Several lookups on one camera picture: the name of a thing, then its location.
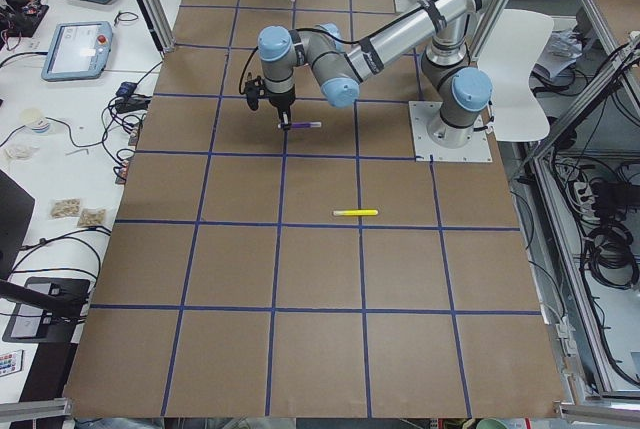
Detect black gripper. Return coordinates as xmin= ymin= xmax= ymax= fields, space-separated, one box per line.
xmin=243 ymin=74 xmax=296 ymax=131

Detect purple highlighter pen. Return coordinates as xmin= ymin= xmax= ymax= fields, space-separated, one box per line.
xmin=277 ymin=121 xmax=322 ymax=130

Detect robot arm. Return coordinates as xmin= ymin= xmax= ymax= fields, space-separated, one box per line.
xmin=239 ymin=0 xmax=494 ymax=148

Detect yellow highlighter pen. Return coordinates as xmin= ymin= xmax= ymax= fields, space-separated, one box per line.
xmin=332 ymin=209 xmax=379 ymax=217

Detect near blue teach pendant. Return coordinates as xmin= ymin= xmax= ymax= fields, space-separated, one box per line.
xmin=41 ymin=21 xmax=113 ymax=82

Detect white chair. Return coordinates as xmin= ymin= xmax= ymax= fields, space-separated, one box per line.
xmin=477 ymin=9 xmax=554 ymax=142

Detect black camera stand base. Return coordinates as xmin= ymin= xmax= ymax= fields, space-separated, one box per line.
xmin=1 ymin=277 xmax=91 ymax=344

